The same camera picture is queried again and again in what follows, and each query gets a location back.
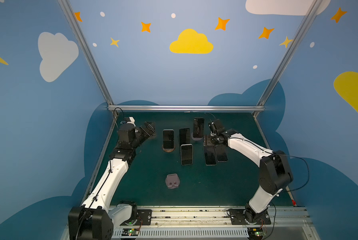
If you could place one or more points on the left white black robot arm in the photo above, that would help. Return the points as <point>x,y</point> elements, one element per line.
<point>94,220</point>

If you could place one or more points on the aluminium frame post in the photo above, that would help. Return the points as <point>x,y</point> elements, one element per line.
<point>83,44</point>
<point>298,38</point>

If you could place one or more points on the black phone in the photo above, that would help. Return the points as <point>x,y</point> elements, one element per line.
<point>198,128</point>
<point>221,154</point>
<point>210,157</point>
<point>184,136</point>
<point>168,139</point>

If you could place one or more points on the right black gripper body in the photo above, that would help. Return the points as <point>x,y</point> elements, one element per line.
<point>213,139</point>

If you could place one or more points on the left controller board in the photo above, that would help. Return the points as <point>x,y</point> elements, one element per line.
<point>130,232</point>

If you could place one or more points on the back aluminium frame bar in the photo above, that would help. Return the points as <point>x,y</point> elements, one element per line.
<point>158,108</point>

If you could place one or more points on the right controller board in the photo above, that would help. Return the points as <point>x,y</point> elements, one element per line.
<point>255,234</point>

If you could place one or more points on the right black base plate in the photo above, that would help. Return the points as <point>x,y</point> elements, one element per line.
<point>239,216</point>

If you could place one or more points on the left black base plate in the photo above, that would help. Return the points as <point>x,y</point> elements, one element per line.
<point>142,217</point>

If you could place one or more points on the brown round phone stand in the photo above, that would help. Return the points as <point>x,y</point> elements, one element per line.
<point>168,150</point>

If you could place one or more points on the left aluminium frame post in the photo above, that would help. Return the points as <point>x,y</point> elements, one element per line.
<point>83,44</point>

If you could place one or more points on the grey back right phone stand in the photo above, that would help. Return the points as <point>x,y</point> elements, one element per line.
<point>197,139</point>

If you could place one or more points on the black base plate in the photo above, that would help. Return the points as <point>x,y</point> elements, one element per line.
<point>239,216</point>
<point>142,217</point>

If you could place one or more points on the right aluminium frame post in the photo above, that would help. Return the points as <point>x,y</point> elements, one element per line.
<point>298,38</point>

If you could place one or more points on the controller board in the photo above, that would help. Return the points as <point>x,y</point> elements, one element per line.
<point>130,232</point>
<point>255,234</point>

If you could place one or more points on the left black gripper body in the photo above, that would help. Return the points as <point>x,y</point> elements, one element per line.
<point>147,129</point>

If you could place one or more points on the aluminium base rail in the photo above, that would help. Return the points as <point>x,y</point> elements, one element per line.
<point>212,222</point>

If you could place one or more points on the grey front left phone stand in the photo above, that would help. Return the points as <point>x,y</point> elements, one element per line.
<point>172,181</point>

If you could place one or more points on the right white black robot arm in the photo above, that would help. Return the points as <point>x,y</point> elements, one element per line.
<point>274,169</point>

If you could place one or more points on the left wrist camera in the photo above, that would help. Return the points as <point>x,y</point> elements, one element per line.
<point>129,120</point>

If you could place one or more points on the grey phone stand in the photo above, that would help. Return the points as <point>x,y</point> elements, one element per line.
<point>172,181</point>
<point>197,139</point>

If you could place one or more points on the centre white-edged phone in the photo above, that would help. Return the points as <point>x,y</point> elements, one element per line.
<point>186,154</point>

